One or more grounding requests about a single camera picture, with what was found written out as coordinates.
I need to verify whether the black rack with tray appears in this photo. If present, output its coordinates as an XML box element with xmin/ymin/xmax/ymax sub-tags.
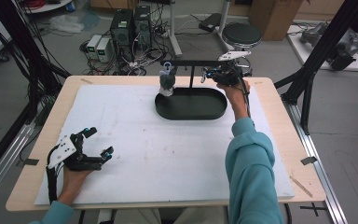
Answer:
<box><xmin>154</xmin><ymin>59</ymin><xmax>228</xmax><ymax>121</ymax></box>

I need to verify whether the black tape piece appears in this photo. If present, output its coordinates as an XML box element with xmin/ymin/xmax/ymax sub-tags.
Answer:
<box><xmin>300</xmin><ymin>156</ymin><xmax>319</xmax><ymax>166</ymax></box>
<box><xmin>22</xmin><ymin>158</ymin><xmax>40</xmax><ymax>167</ymax></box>

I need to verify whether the large cardboard box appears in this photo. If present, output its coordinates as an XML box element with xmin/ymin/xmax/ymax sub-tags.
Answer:
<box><xmin>250</xmin><ymin>0</ymin><xmax>304</xmax><ymax>41</ymax></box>

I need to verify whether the clear plastic bag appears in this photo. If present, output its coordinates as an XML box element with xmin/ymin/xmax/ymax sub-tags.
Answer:
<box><xmin>49</xmin><ymin>14</ymin><xmax>86</xmax><ymax>35</ymax></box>

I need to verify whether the white foam mat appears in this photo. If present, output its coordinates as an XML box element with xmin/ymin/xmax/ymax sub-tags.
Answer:
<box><xmin>34</xmin><ymin>83</ymin><xmax>296</xmax><ymax>206</ymax></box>

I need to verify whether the thin wooden stick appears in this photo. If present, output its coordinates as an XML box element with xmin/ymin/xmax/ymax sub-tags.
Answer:
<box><xmin>289</xmin><ymin>175</ymin><xmax>314</xmax><ymax>199</ymax></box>

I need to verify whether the person's left hand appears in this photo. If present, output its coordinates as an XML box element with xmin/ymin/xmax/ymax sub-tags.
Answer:
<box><xmin>62</xmin><ymin>166</ymin><xmax>95</xmax><ymax>191</ymax></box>

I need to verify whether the flat black pedal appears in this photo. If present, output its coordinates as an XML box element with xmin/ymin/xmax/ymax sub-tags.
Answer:
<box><xmin>199</xmin><ymin>12</ymin><xmax>223</xmax><ymax>34</ymax></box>

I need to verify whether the wooden desk with grey legs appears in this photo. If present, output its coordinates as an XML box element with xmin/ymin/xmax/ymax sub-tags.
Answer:
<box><xmin>167</xmin><ymin>0</ymin><xmax>234</xmax><ymax>58</ymax></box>

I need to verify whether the grey and white plush toy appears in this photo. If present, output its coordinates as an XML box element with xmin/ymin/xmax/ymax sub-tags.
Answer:
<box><xmin>158</xmin><ymin>61</ymin><xmax>178</xmax><ymax>97</ymax></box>

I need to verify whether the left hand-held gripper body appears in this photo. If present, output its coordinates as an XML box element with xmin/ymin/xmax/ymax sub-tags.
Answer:
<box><xmin>46</xmin><ymin>133</ymin><xmax>104</xmax><ymax>173</ymax></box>

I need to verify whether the black computer tower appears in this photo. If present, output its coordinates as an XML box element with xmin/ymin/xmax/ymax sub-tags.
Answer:
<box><xmin>110</xmin><ymin>8</ymin><xmax>135</xmax><ymax>45</ymax></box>
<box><xmin>133</xmin><ymin>5</ymin><xmax>153</xmax><ymax>49</ymax></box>

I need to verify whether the black metal frame post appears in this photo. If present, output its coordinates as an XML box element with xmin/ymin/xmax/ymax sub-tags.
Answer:
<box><xmin>274</xmin><ymin>0</ymin><xmax>358</xmax><ymax>135</ymax></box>
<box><xmin>0</xmin><ymin>0</ymin><xmax>72</xmax><ymax>188</ymax></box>

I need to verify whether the aluminium rail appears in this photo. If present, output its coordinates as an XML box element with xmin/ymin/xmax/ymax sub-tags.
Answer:
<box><xmin>0</xmin><ymin>122</ymin><xmax>37</xmax><ymax>210</ymax></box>
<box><xmin>282</xmin><ymin>99</ymin><xmax>350</xmax><ymax>224</ymax></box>

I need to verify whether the grey power supply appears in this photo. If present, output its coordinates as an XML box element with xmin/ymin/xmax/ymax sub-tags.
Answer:
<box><xmin>86</xmin><ymin>34</ymin><xmax>103</xmax><ymax>60</ymax></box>
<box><xmin>96</xmin><ymin>36</ymin><xmax>114</xmax><ymax>63</ymax></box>

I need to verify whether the person's right hand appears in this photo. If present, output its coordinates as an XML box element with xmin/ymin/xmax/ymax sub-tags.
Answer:
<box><xmin>224</xmin><ymin>78</ymin><xmax>252</xmax><ymax>103</ymax></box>

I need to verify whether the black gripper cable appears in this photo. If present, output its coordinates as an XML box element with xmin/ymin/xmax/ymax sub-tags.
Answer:
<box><xmin>45</xmin><ymin>145</ymin><xmax>61</xmax><ymax>205</ymax></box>
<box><xmin>240</xmin><ymin>68</ymin><xmax>253</xmax><ymax>119</ymax></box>

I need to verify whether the black round stool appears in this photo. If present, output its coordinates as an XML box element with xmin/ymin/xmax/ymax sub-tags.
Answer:
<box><xmin>222</xmin><ymin>21</ymin><xmax>263</xmax><ymax>49</ymax></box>

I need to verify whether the white floor board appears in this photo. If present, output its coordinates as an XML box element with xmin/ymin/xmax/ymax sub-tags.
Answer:
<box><xmin>287</xmin><ymin>24</ymin><xmax>358</xmax><ymax>73</ymax></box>

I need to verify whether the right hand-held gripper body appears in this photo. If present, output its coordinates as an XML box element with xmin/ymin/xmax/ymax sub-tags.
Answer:
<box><xmin>211</xmin><ymin>50</ymin><xmax>253</xmax><ymax>88</ymax></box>

